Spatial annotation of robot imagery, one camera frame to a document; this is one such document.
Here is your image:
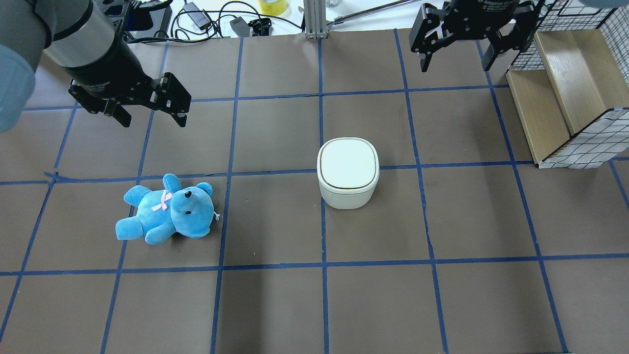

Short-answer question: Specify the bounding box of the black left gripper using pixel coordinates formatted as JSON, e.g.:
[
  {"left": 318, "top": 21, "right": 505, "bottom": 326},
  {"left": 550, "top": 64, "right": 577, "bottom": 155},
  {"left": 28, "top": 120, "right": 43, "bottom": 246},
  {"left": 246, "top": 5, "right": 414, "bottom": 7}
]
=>
[{"left": 65, "top": 33, "right": 192, "bottom": 128}]

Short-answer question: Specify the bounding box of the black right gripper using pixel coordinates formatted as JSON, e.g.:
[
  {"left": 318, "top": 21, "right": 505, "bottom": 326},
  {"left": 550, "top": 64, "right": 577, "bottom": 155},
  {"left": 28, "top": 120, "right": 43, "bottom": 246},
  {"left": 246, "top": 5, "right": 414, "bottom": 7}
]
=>
[{"left": 409, "top": 0, "right": 540, "bottom": 73}]

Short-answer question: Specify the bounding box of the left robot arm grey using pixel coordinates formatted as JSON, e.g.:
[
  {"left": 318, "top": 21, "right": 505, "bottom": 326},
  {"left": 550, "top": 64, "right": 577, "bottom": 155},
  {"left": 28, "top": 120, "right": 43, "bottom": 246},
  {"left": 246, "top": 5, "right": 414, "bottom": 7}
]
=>
[{"left": 0, "top": 0, "right": 192, "bottom": 132}]

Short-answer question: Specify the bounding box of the white trash can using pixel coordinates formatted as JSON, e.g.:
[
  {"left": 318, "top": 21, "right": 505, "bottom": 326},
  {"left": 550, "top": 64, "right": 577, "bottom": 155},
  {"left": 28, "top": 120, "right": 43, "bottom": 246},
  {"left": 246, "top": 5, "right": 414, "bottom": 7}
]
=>
[{"left": 317, "top": 137, "right": 380, "bottom": 210}]

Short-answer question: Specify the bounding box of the blue teddy bear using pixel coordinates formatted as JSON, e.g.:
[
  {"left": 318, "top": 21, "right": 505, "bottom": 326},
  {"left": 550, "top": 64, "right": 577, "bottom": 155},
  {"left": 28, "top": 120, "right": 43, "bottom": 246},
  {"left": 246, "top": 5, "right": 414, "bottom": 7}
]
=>
[{"left": 115, "top": 174, "right": 221, "bottom": 245}]

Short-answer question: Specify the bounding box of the grey power brick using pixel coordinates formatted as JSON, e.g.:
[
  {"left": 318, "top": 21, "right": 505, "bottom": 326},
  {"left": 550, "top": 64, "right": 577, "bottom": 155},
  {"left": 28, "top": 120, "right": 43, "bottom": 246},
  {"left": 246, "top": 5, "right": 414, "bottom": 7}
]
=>
[{"left": 229, "top": 16, "right": 253, "bottom": 37}]

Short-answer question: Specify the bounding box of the yellow tape roll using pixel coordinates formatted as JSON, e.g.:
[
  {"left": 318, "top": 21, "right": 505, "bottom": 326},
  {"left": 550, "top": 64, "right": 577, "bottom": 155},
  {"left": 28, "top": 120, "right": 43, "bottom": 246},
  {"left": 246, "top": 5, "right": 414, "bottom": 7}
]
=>
[{"left": 258, "top": 0, "right": 289, "bottom": 16}]

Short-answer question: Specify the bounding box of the wooden wire shelf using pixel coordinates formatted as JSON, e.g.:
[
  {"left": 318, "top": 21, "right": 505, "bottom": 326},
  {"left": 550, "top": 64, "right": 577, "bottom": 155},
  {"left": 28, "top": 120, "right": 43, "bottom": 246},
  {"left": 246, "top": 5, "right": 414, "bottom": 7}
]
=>
[{"left": 506, "top": 0, "right": 629, "bottom": 170}]

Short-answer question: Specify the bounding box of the black cable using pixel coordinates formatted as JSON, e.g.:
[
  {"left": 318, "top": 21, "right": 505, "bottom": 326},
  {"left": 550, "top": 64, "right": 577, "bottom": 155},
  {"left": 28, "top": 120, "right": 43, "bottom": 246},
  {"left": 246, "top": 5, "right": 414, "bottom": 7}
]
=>
[{"left": 171, "top": 0, "right": 305, "bottom": 42}]

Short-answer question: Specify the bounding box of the aluminium camera post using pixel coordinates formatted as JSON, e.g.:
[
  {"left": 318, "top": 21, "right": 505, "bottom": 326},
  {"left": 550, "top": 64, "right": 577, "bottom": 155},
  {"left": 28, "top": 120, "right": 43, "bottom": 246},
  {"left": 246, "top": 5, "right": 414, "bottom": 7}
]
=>
[{"left": 303, "top": 0, "right": 329, "bottom": 39}]

